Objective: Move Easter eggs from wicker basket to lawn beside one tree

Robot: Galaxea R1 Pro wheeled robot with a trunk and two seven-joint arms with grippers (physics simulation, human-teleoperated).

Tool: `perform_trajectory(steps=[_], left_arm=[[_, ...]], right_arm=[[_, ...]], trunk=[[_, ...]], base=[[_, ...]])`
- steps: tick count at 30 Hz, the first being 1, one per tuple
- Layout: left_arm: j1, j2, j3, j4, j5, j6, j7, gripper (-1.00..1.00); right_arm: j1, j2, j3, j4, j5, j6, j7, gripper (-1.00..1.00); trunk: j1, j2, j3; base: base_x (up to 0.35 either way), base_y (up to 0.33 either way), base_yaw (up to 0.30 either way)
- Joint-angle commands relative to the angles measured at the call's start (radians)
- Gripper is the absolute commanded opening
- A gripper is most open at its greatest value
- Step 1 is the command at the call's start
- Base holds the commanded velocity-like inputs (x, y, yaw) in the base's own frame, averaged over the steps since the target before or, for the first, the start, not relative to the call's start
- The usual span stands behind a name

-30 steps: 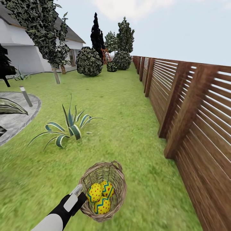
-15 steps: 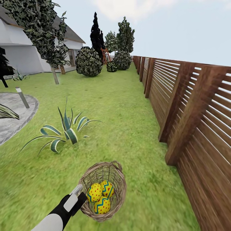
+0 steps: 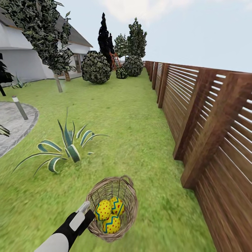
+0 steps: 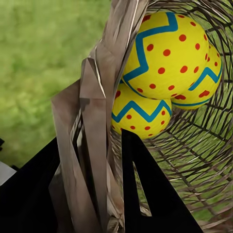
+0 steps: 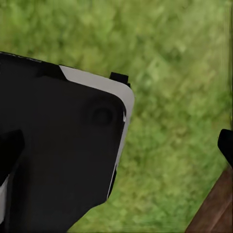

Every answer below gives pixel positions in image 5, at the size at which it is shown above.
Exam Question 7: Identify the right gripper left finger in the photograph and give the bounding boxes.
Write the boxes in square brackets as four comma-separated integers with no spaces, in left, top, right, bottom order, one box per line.
[0,129,25,187]

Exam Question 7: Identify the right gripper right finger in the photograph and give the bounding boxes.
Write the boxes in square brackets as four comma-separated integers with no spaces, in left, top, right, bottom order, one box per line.
[217,129,233,168]

